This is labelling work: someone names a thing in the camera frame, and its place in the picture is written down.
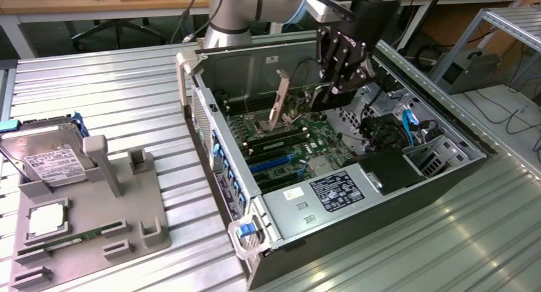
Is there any green RAM stick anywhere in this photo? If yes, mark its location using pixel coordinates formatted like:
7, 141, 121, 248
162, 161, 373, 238
18, 228, 122, 253

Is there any thin black table cable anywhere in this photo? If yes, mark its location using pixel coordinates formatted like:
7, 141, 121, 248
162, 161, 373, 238
462, 89, 541, 136

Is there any silver hard disk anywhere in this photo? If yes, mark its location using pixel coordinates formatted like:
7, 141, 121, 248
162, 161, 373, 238
0, 122, 96, 188

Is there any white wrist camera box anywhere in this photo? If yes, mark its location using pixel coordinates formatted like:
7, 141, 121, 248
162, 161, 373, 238
297, 0, 368, 23

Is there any dangling cable with connector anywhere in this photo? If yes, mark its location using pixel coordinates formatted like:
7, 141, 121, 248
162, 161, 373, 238
181, 0, 201, 45

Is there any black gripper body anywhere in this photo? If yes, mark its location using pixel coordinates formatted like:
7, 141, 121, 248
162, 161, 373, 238
332, 0, 400, 57

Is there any silver power supply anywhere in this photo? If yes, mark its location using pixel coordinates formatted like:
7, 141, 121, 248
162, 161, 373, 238
251, 163, 383, 251

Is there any grey parts rack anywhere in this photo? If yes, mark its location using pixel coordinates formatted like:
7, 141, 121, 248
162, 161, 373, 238
10, 135, 173, 291

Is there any blue expansion slot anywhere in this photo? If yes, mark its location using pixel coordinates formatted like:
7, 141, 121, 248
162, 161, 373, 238
248, 155, 296, 174

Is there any silver disk bay cage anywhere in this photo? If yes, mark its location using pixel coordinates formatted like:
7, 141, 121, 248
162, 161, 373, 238
323, 40, 406, 153

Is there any blue disk caddy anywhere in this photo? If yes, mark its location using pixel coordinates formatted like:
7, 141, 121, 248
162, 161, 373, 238
0, 111, 92, 141

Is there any black wire bundle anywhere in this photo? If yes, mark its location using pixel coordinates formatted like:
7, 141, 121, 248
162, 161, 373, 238
357, 113, 443, 153

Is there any green motherboard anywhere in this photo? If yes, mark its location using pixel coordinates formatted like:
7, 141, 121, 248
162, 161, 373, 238
221, 89, 368, 194

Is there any aluminium frame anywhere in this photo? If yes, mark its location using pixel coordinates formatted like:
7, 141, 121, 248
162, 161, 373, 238
428, 7, 541, 87

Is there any thin black case wire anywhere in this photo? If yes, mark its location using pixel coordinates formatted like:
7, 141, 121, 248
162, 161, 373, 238
287, 59, 321, 93

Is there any black installed RAM stick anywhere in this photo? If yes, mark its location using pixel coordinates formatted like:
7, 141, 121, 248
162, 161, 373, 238
247, 132, 312, 153

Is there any black plastic shroud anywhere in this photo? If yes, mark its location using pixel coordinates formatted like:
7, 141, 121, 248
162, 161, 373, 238
341, 146, 427, 196

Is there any black coiled cable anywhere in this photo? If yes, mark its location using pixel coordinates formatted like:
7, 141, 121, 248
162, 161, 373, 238
415, 44, 443, 67

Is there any grey box unit with handle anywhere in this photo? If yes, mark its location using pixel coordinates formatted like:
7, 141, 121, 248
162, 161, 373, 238
430, 49, 502, 95

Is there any silver CPU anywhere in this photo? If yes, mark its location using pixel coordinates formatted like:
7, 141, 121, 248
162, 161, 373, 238
27, 204, 68, 236

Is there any blue disk wire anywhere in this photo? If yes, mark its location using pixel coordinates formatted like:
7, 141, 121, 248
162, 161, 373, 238
401, 110, 419, 147

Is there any black graphics card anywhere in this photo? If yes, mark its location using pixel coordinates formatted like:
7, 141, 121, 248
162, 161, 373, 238
268, 69, 355, 130

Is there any open black PC case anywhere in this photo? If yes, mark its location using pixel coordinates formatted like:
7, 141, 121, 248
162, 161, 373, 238
174, 25, 498, 291

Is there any blue case latch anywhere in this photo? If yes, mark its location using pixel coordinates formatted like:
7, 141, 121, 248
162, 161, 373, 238
235, 221, 256, 239

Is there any black office chair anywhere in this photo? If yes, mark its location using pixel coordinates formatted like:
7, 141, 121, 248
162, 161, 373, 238
69, 18, 165, 51

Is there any CPU socket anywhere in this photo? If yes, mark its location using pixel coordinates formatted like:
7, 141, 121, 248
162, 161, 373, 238
252, 113, 292, 136

